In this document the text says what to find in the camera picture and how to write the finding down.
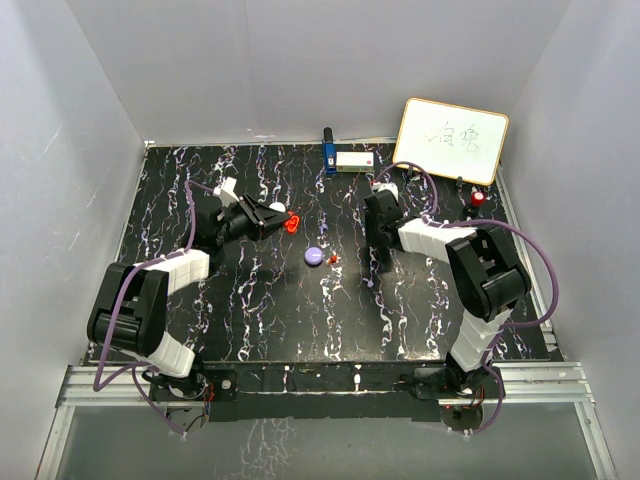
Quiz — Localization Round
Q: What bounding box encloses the red earbud charging case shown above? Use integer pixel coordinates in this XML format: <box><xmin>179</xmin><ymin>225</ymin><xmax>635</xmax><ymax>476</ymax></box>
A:
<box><xmin>283</xmin><ymin>211</ymin><xmax>300</xmax><ymax>235</ymax></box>

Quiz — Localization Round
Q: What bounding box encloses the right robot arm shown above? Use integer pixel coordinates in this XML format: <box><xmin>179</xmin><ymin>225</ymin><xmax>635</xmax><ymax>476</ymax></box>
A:
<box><xmin>365</xmin><ymin>182</ymin><xmax>531</xmax><ymax>398</ymax></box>

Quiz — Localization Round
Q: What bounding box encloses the purple earbud charging case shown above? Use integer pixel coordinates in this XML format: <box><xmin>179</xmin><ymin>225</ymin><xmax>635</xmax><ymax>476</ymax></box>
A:
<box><xmin>304</xmin><ymin>246</ymin><xmax>324</xmax><ymax>266</ymax></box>

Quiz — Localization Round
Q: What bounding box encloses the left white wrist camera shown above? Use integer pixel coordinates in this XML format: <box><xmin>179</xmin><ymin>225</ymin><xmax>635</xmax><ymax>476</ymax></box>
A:
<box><xmin>213</xmin><ymin>177</ymin><xmax>239</xmax><ymax>207</ymax></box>

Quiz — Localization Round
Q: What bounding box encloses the white whiteboard with wooden frame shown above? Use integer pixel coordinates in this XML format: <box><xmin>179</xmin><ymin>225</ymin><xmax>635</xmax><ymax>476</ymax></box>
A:
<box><xmin>393</xmin><ymin>98</ymin><xmax>509</xmax><ymax>186</ymax></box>

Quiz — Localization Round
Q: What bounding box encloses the red emergency stop button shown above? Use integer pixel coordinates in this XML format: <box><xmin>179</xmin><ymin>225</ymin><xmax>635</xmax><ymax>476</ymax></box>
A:
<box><xmin>464</xmin><ymin>190</ymin><xmax>486</xmax><ymax>218</ymax></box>

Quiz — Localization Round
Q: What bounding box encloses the white earbud charging case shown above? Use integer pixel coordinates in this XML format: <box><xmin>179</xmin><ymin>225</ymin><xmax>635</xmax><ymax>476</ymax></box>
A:
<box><xmin>269</xmin><ymin>202</ymin><xmax>287</xmax><ymax>213</ymax></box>

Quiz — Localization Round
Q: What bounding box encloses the white pink cardboard box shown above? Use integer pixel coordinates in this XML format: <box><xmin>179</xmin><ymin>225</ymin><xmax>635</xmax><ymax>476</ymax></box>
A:
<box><xmin>336</xmin><ymin>152</ymin><xmax>375</xmax><ymax>173</ymax></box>

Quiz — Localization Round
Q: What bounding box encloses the black front base bar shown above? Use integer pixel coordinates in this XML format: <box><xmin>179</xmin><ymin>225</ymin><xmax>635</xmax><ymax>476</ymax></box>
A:
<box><xmin>203</xmin><ymin>361</ymin><xmax>504</xmax><ymax>422</ymax></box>

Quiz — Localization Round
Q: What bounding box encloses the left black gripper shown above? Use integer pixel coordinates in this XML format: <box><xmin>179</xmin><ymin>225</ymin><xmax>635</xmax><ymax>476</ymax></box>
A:
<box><xmin>216</xmin><ymin>194</ymin><xmax>291</xmax><ymax>247</ymax></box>

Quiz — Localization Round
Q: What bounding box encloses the blue black device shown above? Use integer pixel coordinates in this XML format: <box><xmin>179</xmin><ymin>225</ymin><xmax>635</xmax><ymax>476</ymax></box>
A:
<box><xmin>322</xmin><ymin>127</ymin><xmax>336</xmax><ymax>175</ymax></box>

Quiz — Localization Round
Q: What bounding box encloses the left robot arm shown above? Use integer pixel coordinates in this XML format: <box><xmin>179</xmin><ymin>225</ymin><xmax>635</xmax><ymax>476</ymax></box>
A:
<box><xmin>87</xmin><ymin>193</ymin><xmax>299</xmax><ymax>399</ymax></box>

